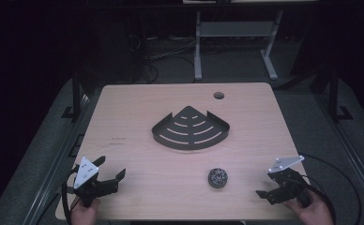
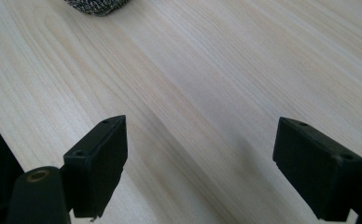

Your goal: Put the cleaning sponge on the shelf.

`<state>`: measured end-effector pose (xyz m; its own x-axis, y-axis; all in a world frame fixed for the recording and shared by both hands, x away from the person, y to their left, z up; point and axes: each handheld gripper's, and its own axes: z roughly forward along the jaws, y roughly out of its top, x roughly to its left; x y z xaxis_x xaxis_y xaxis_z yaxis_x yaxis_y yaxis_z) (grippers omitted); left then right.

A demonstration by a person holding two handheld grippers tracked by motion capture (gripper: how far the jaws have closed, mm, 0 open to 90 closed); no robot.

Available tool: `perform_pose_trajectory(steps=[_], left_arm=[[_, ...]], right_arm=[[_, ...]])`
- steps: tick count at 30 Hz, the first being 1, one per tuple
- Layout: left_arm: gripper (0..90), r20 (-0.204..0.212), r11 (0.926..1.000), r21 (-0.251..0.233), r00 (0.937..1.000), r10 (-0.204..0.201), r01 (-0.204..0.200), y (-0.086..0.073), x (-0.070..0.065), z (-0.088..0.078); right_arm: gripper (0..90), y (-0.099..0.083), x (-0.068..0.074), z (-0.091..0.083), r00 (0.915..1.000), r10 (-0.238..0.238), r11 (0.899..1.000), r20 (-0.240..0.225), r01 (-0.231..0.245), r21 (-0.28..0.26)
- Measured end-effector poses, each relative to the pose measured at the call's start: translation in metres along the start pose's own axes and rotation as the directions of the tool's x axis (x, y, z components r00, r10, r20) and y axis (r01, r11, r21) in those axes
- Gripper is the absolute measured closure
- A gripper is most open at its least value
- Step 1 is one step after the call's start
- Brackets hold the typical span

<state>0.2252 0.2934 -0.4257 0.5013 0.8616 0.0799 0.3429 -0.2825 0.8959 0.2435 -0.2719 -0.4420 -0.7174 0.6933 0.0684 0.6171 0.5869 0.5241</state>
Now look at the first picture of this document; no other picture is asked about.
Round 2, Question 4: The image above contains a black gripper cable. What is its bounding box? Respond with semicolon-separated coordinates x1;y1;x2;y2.
296;152;363;225
60;167;80;225

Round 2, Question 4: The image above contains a black metal stand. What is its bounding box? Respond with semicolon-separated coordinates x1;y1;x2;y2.
322;65;355;122
60;67;90;120

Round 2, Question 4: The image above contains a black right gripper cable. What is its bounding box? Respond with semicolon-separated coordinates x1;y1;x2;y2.
296;152;363;225

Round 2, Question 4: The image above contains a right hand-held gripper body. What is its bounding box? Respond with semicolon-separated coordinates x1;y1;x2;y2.
265;155;312;208

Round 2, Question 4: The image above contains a tangle of black floor cables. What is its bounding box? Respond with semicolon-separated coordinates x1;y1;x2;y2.
126;33;201;85

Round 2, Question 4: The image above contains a person's left hand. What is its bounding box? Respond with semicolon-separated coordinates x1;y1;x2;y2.
70;197;101;225

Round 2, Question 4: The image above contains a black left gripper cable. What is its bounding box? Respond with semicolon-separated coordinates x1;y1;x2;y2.
60;167;80;225

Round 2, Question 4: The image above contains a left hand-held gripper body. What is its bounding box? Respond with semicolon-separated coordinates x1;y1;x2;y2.
72;156;120;208

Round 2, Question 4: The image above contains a grey metal desk frame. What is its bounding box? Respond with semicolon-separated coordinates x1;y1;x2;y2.
193;8;285;82

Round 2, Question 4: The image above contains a person's right hand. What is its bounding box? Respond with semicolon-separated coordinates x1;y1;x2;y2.
282;188;336;225

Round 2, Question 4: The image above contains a black metal corner shelf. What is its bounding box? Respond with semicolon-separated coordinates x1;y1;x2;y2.
151;105;231;151

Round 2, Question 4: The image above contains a grey metal floor rail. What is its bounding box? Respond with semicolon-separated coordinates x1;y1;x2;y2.
314;93;364;218
23;93;92;225

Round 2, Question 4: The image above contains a steel wool ball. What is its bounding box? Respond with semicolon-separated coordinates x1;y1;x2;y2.
207;167;229;189

